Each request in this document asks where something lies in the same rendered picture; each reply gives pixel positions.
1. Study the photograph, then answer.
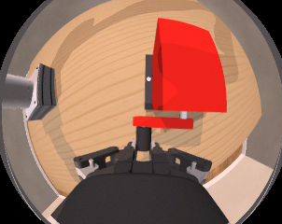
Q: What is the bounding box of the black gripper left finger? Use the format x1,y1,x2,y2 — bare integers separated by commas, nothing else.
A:
73,139,137,181

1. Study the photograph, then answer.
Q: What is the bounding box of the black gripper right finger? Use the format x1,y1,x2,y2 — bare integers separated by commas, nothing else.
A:
149,139,212,185

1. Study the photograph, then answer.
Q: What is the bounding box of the red box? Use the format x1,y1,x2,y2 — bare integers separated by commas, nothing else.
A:
133,18,227,152

